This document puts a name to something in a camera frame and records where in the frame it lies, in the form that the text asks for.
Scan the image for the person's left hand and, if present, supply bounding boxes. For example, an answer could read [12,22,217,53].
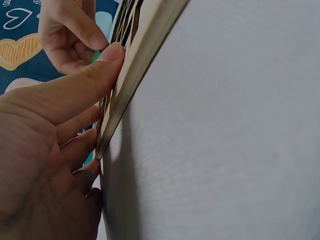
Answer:
[0,41,126,240]

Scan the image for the person's right hand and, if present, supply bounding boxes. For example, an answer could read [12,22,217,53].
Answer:
[38,0,110,75]

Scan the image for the small green piece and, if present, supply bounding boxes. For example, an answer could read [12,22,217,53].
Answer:
[91,46,104,63]

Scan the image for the slotted wooden board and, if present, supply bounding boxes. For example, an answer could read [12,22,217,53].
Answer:
[93,0,191,161]

